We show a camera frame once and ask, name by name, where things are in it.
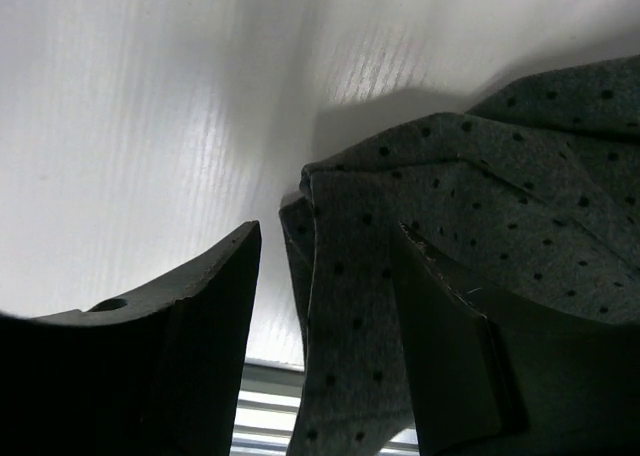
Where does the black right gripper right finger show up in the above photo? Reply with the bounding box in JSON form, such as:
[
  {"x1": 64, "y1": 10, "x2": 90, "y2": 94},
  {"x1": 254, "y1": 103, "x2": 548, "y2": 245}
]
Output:
[{"x1": 392, "y1": 225, "x2": 639, "y2": 455}]

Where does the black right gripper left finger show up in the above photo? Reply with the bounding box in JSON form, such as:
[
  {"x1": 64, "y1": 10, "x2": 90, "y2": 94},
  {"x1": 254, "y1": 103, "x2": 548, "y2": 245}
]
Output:
[{"x1": 1, "y1": 221, "x2": 261, "y2": 455}]

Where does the grey polka dot skirt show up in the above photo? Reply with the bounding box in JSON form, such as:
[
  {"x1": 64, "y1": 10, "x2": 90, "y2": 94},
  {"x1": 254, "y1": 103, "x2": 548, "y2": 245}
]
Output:
[{"x1": 279, "y1": 57, "x2": 639, "y2": 455}]

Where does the aluminium mounting rail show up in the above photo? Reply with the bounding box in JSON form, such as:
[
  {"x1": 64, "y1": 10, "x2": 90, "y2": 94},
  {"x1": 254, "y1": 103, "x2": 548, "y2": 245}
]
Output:
[{"x1": 230, "y1": 358, "x2": 304, "y2": 455}]

